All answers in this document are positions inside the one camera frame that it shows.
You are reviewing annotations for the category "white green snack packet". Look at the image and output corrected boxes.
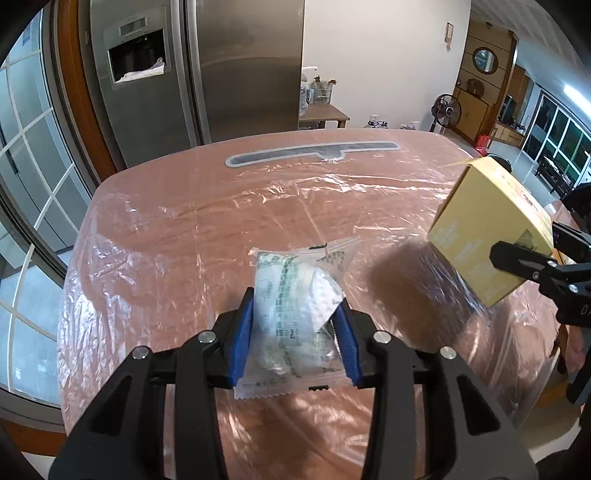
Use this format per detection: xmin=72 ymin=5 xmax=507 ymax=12
xmin=235 ymin=237 xmax=361 ymax=400

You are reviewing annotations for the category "yellow cardboard box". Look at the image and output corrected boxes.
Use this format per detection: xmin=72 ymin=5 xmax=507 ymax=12
xmin=428 ymin=157 xmax=553 ymax=307

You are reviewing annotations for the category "black standing fan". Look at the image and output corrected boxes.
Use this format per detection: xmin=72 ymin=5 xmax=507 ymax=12
xmin=430 ymin=94 xmax=462 ymax=133

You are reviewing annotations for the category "wooden cabinet with mirror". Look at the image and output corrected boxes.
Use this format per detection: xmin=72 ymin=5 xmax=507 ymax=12
xmin=452 ymin=19 xmax=533 ymax=147

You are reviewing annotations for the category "glass sliding door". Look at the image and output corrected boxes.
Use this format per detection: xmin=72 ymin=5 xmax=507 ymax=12
xmin=1 ymin=8 xmax=90 ymax=408

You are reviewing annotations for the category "stainless steel refrigerator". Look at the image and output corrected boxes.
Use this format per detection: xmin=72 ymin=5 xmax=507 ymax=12
xmin=78 ymin=0 xmax=304 ymax=170

